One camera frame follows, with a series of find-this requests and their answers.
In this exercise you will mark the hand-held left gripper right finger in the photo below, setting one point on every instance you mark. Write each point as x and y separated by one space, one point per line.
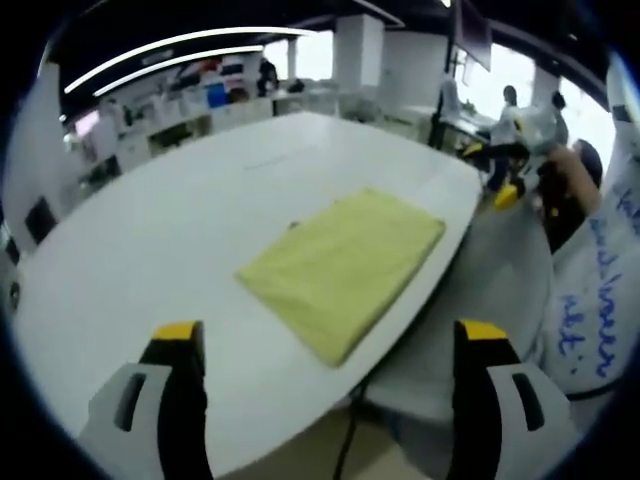
475 400

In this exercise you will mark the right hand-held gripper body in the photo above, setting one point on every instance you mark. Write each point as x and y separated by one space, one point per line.
535 130

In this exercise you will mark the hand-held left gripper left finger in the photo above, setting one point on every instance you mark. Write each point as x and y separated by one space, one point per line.
180 400

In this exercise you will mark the yellow garment grey blue sleeves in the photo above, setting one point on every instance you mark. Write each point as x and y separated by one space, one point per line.
340 265

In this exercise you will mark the person's right hand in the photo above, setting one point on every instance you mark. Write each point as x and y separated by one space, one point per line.
559 162

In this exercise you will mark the white chest-worn device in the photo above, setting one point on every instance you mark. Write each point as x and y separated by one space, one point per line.
620 100

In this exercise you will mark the large dark display screen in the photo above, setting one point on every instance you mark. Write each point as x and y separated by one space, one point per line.
475 32

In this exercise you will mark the white square pillar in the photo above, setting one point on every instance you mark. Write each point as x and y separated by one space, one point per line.
360 52
40 140

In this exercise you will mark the white cabinet row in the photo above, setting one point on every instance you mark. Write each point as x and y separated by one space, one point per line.
225 120

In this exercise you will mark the blue container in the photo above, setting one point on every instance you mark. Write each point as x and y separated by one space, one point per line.
215 94

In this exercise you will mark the white ceiling light strip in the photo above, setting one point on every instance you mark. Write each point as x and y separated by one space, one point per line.
175 42
170 61

